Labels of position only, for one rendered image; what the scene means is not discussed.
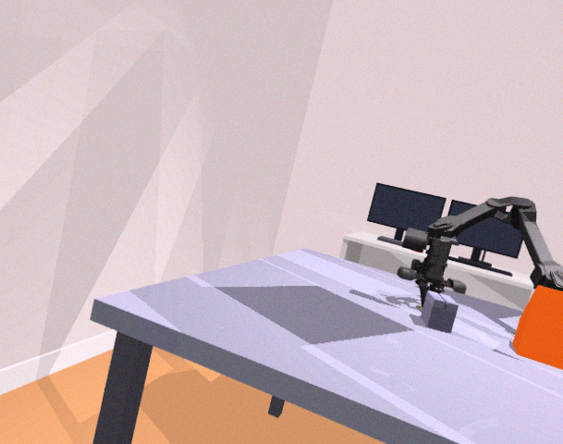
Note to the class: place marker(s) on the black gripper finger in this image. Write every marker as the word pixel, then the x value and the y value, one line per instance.
pixel 423 289
pixel 433 288

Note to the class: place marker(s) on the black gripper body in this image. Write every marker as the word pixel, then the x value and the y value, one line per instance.
pixel 433 272

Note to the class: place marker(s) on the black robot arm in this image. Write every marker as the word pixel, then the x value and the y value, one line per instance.
pixel 522 216

